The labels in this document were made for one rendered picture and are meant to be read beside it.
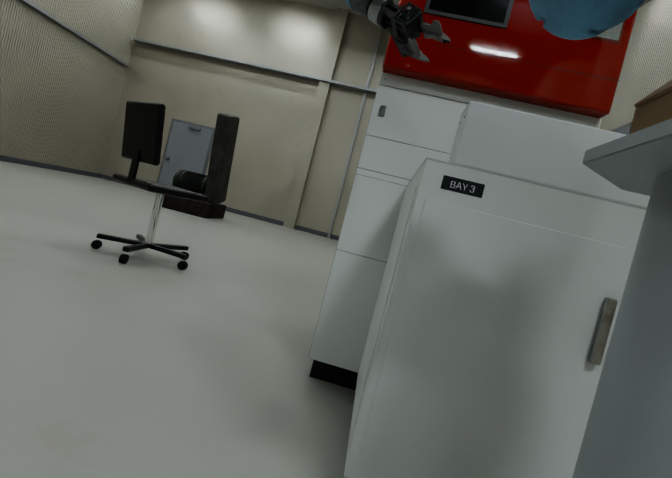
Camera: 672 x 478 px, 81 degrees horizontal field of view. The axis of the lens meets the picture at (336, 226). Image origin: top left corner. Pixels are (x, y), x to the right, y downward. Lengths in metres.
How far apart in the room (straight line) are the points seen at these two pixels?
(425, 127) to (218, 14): 11.61
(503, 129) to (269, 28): 11.49
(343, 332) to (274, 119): 10.02
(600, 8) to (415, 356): 0.69
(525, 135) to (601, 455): 0.60
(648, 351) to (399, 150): 1.12
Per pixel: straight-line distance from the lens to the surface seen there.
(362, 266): 1.51
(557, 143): 0.97
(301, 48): 11.80
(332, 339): 1.57
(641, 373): 0.60
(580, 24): 0.63
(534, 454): 1.05
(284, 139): 11.10
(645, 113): 0.73
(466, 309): 0.91
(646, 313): 0.60
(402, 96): 1.58
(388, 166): 1.52
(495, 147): 0.93
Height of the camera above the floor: 0.65
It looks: 2 degrees down
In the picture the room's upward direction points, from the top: 14 degrees clockwise
